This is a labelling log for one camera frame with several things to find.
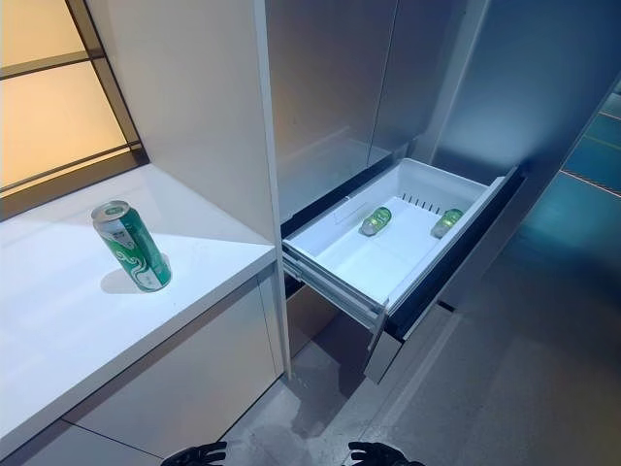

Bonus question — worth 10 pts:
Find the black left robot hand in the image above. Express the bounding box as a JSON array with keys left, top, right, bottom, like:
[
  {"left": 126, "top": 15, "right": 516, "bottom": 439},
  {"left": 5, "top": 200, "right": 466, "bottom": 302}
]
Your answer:
[{"left": 164, "top": 440, "right": 229, "bottom": 466}]

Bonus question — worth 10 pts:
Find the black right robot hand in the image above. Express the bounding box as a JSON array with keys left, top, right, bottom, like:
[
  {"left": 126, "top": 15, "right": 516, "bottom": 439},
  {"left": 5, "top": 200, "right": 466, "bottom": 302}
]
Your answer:
[{"left": 347, "top": 440, "right": 416, "bottom": 466}]

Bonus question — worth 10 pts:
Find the green beer can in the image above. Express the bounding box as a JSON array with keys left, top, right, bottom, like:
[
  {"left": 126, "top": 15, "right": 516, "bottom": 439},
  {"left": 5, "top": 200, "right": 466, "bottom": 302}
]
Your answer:
[{"left": 90, "top": 199, "right": 173, "bottom": 293}]

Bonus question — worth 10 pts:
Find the white fridge drawer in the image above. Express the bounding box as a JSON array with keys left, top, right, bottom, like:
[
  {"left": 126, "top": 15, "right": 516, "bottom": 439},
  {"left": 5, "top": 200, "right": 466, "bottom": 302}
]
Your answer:
[{"left": 280, "top": 157, "right": 528, "bottom": 384}]

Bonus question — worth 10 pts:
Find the stainless steel fridge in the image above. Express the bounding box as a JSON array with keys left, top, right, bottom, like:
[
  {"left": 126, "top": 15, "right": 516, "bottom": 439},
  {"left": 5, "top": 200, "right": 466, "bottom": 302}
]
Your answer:
[{"left": 264, "top": 0, "right": 621, "bottom": 389}]

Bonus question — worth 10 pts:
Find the green can with white end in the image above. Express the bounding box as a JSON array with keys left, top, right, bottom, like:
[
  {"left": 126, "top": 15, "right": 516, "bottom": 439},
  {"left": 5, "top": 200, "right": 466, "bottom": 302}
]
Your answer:
[
  {"left": 358, "top": 206, "right": 393, "bottom": 238},
  {"left": 430, "top": 208, "right": 465, "bottom": 240}
]

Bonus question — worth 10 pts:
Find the tall white cabinet panel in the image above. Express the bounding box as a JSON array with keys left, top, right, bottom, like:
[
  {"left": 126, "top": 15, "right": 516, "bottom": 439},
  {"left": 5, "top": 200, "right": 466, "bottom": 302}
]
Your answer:
[{"left": 86, "top": 0, "right": 292, "bottom": 380}]

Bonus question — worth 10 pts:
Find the amber window with dark frame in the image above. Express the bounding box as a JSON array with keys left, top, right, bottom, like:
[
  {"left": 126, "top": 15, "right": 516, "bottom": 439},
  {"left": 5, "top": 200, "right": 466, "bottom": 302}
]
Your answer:
[{"left": 0, "top": 0, "right": 149, "bottom": 200}]

